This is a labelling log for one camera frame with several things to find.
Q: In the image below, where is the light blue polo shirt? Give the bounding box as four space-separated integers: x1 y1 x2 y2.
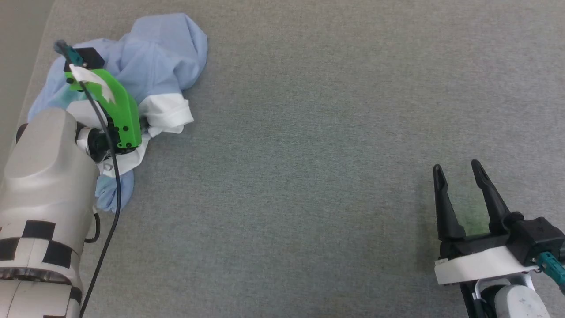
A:
27 12 209 214

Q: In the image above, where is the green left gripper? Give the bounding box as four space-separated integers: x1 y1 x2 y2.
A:
64 68 143 150

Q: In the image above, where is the black cable with teal plug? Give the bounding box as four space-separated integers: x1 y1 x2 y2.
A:
531 251 565 295
54 39 122 318

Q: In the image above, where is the white cable label tag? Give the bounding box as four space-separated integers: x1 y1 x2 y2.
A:
69 64 117 105

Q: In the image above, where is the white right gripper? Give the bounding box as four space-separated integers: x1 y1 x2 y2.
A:
433 160 542 286

